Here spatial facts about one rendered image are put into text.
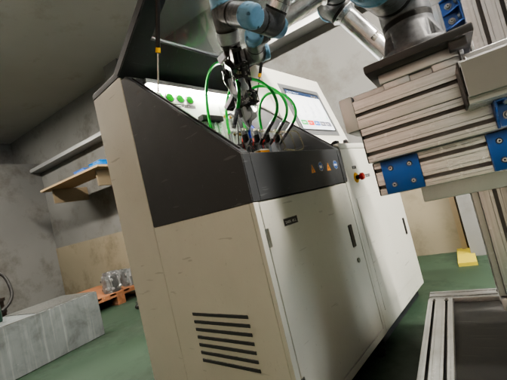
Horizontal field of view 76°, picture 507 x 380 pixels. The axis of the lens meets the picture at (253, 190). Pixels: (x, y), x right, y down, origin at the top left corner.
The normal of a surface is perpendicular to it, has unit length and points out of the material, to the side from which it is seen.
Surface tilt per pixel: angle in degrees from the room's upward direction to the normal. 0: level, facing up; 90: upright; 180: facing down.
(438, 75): 90
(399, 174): 90
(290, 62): 90
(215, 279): 90
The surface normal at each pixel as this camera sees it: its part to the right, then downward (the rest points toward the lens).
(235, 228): -0.64, 0.11
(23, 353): 0.84, -0.23
